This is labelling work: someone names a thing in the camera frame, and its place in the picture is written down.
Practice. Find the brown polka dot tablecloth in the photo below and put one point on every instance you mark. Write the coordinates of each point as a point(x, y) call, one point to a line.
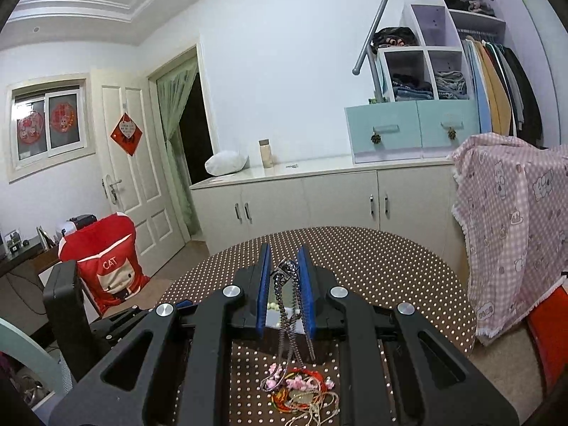
point(377, 266)

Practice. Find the red cat print chair cover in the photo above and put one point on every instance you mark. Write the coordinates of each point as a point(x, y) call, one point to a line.
point(111, 270)

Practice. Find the folded blue jeans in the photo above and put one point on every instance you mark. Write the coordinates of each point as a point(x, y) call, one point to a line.
point(410, 88)

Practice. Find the white panel door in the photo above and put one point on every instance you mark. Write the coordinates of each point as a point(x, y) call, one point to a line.
point(142, 177)

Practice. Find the red chair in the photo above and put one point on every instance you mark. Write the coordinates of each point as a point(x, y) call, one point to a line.
point(550, 337)

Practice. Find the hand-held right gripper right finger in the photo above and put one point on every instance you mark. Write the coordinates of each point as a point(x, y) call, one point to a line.
point(306, 301)

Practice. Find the dark clothes heap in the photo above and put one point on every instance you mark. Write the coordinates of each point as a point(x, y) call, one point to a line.
point(466, 4)

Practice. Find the red round window decoration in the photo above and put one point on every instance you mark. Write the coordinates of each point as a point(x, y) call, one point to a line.
point(31, 128)
point(63, 117)

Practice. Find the white low cabinet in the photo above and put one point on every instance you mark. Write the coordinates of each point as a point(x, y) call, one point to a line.
point(310, 195)

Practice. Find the small photo frame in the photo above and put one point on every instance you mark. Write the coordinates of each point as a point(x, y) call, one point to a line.
point(12, 242)

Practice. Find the red diamond door decoration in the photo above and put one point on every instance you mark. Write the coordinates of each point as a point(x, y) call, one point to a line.
point(127, 133)

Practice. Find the pale blue drawer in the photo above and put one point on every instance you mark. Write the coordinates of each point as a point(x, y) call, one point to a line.
point(364, 120)
point(466, 115)

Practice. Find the dark folded clothes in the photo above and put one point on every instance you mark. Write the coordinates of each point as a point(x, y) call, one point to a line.
point(395, 37)

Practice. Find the pink checked blanket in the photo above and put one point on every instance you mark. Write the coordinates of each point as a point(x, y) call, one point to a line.
point(510, 213)

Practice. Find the pale green curved frame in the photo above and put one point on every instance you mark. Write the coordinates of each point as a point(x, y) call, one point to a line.
point(40, 341)

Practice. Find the row of hanging clothes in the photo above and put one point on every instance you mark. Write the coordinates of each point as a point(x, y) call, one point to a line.
point(501, 88)

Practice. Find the dark wooden desk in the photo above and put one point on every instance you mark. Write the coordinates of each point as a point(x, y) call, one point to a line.
point(22, 262)

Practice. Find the grey metal rail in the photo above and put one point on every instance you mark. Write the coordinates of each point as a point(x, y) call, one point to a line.
point(377, 17)

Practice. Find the folded grey clothes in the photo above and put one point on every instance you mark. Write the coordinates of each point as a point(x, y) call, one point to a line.
point(450, 85)

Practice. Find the white pillow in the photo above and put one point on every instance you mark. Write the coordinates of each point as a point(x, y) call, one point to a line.
point(226, 163)

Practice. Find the white and black appliance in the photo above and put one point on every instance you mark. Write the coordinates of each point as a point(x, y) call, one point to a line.
point(77, 224)

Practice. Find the white open wardrobe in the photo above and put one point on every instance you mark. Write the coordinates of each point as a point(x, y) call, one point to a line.
point(437, 22)

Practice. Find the pine cone drawer pendant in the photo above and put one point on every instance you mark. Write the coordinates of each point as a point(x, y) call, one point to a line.
point(451, 133)
point(376, 138)

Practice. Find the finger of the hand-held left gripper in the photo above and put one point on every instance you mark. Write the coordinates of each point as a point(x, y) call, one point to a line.
point(115, 326)

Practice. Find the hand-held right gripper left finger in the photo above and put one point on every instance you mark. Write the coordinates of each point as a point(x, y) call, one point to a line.
point(262, 301)

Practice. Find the white framed window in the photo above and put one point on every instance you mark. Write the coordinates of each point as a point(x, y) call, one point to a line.
point(46, 122)

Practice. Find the green sheer curtain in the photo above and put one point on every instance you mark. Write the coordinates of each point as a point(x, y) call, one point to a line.
point(173, 111)

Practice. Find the beige bottle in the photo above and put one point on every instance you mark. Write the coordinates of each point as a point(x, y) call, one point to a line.
point(266, 155)

